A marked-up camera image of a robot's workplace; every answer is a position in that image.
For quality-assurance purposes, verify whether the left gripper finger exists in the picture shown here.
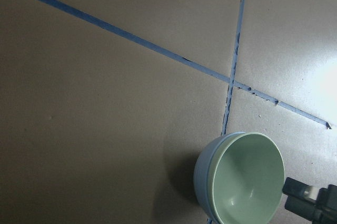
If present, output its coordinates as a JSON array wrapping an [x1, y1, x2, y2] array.
[[282, 177, 336, 223]]

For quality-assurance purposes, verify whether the green bowl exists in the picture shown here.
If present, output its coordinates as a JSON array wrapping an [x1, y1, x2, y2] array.
[[209, 132, 285, 223]]

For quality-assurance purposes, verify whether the blue bowl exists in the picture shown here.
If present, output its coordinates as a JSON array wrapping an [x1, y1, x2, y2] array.
[[193, 132, 244, 223]]

